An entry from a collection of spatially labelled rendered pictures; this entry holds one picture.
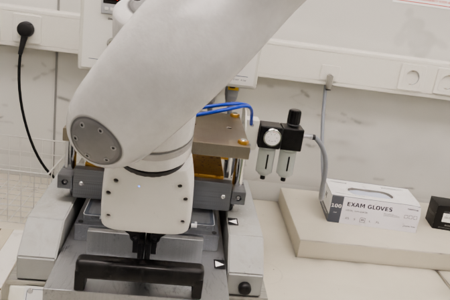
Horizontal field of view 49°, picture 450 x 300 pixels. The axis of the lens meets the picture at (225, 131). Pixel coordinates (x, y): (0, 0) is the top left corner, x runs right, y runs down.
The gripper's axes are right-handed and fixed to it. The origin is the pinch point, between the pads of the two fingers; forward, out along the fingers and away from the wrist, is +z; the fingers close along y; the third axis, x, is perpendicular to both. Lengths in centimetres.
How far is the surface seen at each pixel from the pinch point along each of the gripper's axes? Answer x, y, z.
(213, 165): 17.9, 8.9, 1.3
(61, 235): 3.9, -11.4, 4.3
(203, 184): 11.9, 7.2, 0.1
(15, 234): 21.2, -25.2, 25.7
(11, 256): 14.3, -23.3, 23.3
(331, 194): 48, 43, 33
